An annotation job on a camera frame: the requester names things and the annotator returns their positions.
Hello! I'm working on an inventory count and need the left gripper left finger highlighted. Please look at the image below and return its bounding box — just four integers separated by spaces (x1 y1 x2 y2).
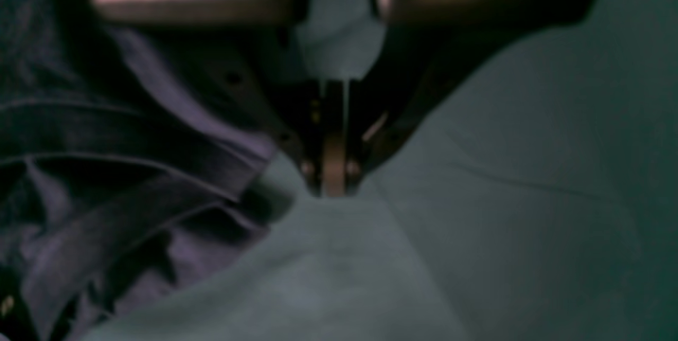
89 0 323 196

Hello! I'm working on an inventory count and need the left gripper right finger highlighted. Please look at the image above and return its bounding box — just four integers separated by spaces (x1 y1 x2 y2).
335 0 595 197

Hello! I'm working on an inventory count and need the blue-grey T-shirt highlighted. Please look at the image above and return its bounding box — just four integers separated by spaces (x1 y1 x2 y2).
2 0 297 340

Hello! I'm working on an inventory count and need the teal table cloth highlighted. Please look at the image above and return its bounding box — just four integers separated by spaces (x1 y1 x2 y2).
87 0 676 340

